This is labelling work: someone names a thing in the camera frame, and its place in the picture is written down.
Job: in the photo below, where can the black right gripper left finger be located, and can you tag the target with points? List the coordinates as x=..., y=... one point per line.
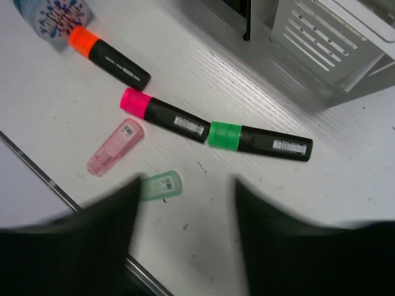
x=83, y=253

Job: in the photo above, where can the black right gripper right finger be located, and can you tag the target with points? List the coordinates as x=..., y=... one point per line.
x=287, y=254

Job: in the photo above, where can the green cap black highlighter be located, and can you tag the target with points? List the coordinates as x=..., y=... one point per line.
x=259, y=141

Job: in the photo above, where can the pink cap black highlighter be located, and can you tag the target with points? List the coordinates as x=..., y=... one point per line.
x=164, y=115

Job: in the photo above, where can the orange cap black highlighter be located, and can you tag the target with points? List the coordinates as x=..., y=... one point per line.
x=108, y=58

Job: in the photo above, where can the white slotted organizer container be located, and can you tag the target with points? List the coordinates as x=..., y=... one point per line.
x=347, y=46

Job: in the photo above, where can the black organizer container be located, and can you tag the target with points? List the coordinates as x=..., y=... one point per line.
x=220, y=18

